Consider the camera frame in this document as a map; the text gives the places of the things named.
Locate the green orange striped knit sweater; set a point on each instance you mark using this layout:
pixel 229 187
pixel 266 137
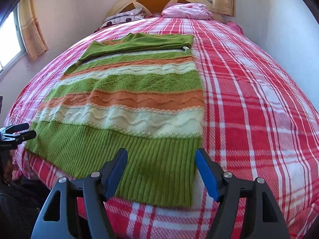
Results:
pixel 142 93

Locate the pink blanket beside bed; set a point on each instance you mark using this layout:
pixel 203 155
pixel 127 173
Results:
pixel 234 26

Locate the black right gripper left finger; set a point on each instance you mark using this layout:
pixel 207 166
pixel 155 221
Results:
pixel 75 208

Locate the side window with green frame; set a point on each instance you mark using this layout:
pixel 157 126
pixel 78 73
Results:
pixel 12 46

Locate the cream wooden arched headboard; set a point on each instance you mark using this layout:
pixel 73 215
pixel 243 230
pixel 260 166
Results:
pixel 159 0

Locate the yellow side window curtain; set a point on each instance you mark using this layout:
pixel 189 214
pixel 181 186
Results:
pixel 32 36

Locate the white bus print pillow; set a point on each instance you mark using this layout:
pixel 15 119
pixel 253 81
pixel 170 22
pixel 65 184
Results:
pixel 124 17

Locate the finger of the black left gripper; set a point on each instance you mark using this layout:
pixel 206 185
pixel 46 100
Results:
pixel 11 129
pixel 23 135

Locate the pink crumpled pillow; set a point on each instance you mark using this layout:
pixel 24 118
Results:
pixel 195 11

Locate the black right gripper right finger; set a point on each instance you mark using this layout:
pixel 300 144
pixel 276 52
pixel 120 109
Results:
pixel 262 216

